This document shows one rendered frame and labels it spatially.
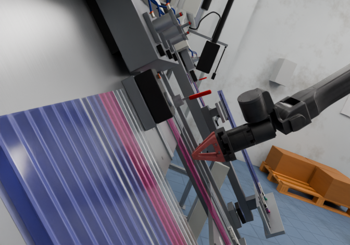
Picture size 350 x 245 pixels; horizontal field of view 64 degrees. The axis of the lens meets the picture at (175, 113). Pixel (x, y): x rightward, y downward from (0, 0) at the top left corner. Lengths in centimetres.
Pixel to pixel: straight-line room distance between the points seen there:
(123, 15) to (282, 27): 431
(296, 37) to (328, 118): 146
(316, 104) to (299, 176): 400
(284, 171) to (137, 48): 425
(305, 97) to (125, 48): 46
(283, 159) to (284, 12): 218
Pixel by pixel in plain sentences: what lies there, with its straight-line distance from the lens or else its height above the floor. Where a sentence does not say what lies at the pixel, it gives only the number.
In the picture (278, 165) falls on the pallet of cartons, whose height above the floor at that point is 25.
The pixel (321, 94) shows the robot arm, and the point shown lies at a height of 118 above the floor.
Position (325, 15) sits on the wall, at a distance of 502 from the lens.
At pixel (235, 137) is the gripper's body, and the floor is 102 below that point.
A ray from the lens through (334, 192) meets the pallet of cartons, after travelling 453.
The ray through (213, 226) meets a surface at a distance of 62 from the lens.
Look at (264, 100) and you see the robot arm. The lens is 67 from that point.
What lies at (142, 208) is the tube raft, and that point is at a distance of 27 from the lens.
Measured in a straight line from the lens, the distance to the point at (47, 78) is 24.
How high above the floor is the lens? 113
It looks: 10 degrees down
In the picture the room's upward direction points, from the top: 22 degrees clockwise
